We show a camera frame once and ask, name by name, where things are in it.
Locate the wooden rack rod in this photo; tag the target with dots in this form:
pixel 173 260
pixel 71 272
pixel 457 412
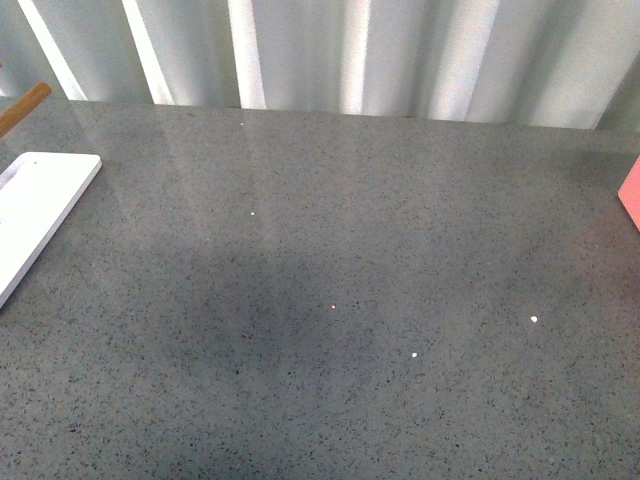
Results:
pixel 23 106

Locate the white rack base board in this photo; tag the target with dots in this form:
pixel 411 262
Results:
pixel 38 191

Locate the pink box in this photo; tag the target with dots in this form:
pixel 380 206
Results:
pixel 629 193

